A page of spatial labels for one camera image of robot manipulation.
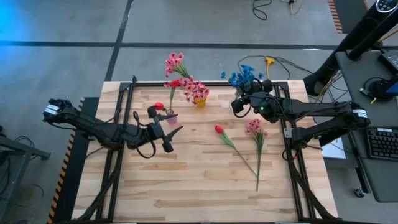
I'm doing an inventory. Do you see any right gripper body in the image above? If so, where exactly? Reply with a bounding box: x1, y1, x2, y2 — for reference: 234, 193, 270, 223
248, 91, 269, 106

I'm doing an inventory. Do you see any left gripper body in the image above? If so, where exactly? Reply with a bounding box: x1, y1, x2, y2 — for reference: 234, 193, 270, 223
144, 121, 169, 142

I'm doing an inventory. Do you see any red tulip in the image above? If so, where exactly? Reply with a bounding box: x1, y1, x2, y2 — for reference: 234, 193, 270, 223
214, 124, 259, 180
153, 101, 172, 115
169, 79, 182, 113

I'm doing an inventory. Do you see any blue flower bunch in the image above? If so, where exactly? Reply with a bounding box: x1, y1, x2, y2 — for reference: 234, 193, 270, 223
220, 70, 249, 91
228, 64, 264, 88

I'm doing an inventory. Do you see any pink flower bunch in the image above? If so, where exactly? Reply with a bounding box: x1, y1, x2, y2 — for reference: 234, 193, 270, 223
244, 119, 269, 193
164, 52, 192, 80
181, 76, 210, 104

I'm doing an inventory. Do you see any clear glass vase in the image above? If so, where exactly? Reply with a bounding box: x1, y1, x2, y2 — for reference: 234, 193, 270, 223
232, 86, 248, 102

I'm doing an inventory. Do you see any pink glass vase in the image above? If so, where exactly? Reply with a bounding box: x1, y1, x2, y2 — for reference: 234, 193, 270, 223
165, 108, 179, 126

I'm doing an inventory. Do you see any yellow glass vase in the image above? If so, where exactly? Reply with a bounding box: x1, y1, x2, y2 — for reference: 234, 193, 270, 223
194, 96, 208, 109

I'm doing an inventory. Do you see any yellow power plug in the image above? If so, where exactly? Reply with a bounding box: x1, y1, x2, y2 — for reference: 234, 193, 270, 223
264, 56, 276, 80

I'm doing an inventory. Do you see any black tower fan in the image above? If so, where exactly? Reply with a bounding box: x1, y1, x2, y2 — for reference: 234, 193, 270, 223
303, 0, 398, 98

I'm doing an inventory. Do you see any black mat with hazard stripe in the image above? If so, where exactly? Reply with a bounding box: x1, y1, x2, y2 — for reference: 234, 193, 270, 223
46, 96, 101, 224

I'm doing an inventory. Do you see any grey desk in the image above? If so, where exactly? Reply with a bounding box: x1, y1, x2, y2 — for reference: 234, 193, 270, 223
335, 49, 398, 203

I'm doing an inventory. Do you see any white paper sheet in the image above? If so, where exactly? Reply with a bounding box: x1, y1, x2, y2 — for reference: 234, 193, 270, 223
322, 136, 346, 160

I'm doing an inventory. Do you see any hazard striped floor tape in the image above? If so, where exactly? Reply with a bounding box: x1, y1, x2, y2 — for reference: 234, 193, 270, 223
328, 0, 345, 35

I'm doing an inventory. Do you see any black laptop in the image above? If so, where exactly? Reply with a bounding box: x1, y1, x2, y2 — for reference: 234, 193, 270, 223
377, 49, 398, 75

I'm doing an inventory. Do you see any black keyboard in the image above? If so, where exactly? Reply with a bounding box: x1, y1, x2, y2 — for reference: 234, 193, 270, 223
366, 127, 398, 162

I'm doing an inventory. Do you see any grey side table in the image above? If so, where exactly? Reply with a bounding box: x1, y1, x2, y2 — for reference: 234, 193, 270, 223
0, 126, 51, 218

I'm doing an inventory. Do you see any black table frame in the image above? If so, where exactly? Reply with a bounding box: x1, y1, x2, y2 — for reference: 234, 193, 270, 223
72, 74, 343, 223

